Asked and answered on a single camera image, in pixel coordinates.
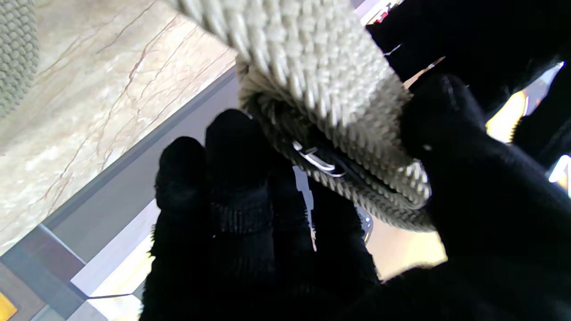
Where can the beige woven belt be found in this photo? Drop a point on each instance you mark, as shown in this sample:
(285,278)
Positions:
(321,62)
(15,53)

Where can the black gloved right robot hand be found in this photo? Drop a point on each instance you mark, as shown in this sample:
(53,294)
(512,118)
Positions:
(490,245)

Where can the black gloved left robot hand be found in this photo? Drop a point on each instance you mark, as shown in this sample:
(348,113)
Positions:
(482,35)

